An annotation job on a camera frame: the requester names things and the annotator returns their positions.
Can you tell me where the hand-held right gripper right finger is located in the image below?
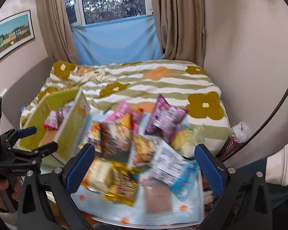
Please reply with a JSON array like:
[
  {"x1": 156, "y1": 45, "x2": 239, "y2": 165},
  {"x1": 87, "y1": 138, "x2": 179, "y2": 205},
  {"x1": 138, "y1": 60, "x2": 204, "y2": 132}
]
[{"x1": 194, "y1": 144, "x2": 273, "y2": 230}]

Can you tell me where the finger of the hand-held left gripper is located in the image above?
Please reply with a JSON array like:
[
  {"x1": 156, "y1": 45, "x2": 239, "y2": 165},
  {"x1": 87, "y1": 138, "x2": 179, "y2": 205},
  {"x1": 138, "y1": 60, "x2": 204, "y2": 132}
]
[
  {"x1": 7, "y1": 141, "x2": 59, "y2": 164},
  {"x1": 0, "y1": 126, "x2": 37, "y2": 140}
]

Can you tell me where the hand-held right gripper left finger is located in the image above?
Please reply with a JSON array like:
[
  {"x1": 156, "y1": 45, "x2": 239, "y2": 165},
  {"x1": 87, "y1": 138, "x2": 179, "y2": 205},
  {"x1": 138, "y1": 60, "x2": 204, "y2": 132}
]
[{"x1": 16, "y1": 143, "x2": 96, "y2": 230}]

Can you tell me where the green storage box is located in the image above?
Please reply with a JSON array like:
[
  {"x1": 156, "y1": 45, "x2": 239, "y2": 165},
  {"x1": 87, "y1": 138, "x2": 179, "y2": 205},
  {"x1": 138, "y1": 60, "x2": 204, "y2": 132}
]
[{"x1": 17, "y1": 88, "x2": 92, "y2": 164}]

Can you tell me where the pink white candy bag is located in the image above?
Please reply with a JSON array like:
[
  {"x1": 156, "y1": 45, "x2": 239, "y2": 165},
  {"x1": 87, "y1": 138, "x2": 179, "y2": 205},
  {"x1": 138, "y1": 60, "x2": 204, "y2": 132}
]
[{"x1": 44, "y1": 104, "x2": 74, "y2": 131}]

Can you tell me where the yellow green chip bag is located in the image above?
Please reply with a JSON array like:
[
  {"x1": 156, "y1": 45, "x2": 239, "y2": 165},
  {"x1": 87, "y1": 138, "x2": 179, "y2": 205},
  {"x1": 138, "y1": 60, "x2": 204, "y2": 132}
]
[{"x1": 171, "y1": 125, "x2": 204, "y2": 159}]

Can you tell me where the pile of snack packets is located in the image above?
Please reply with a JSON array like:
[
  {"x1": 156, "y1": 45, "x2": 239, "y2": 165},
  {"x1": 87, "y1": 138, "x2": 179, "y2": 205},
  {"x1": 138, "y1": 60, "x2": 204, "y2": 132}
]
[{"x1": 79, "y1": 101, "x2": 202, "y2": 208}]

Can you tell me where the purple snack bag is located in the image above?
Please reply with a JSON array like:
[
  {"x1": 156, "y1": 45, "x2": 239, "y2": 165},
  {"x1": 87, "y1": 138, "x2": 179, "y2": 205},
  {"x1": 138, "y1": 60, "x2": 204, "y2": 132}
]
[{"x1": 144, "y1": 94, "x2": 190, "y2": 144}]

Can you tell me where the person's right forearm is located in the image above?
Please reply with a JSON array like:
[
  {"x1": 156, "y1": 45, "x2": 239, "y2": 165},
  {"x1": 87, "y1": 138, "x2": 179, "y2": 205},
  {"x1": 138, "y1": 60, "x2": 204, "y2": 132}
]
[{"x1": 265, "y1": 141, "x2": 288, "y2": 188}]

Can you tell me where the brown patterned cloth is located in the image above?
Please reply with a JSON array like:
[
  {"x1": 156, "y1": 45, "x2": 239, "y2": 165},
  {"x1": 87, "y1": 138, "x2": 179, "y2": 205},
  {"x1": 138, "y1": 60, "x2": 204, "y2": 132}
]
[{"x1": 217, "y1": 134, "x2": 240, "y2": 160}]

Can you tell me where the grey headboard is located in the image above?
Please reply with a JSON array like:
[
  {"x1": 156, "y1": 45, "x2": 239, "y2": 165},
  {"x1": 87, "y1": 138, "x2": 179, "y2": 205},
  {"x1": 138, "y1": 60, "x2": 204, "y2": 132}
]
[{"x1": 1, "y1": 56, "x2": 55, "y2": 130}]

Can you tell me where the crumpled white plastic bag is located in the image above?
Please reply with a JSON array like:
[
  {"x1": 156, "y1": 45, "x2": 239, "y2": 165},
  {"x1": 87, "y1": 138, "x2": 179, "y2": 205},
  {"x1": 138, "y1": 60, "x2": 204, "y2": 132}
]
[{"x1": 232, "y1": 122, "x2": 248, "y2": 145}]

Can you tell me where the green striped floral blanket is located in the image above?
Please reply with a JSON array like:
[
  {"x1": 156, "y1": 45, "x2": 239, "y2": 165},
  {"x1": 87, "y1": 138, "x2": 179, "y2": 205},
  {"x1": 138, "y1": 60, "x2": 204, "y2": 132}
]
[{"x1": 19, "y1": 60, "x2": 231, "y2": 160}]

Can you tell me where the beige curtain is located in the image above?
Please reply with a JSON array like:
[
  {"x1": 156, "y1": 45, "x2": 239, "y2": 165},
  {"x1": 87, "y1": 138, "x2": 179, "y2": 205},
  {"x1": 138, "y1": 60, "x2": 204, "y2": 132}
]
[
  {"x1": 156, "y1": 0, "x2": 207, "y2": 67},
  {"x1": 35, "y1": 0, "x2": 81, "y2": 65}
]

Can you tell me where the blue cloth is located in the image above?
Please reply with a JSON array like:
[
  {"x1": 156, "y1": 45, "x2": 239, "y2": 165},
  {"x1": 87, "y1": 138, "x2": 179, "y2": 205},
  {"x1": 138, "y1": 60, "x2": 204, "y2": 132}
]
[{"x1": 72, "y1": 14, "x2": 162, "y2": 66}]

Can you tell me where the window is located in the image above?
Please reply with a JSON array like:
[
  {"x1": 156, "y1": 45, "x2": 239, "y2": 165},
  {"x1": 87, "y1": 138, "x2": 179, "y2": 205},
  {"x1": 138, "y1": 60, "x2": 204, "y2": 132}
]
[{"x1": 62, "y1": 0, "x2": 155, "y2": 27}]

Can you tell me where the framed wall picture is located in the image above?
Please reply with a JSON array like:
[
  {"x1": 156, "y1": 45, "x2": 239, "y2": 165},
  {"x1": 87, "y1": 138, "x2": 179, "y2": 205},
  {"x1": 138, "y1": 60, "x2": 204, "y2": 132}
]
[{"x1": 0, "y1": 10, "x2": 35, "y2": 64}]

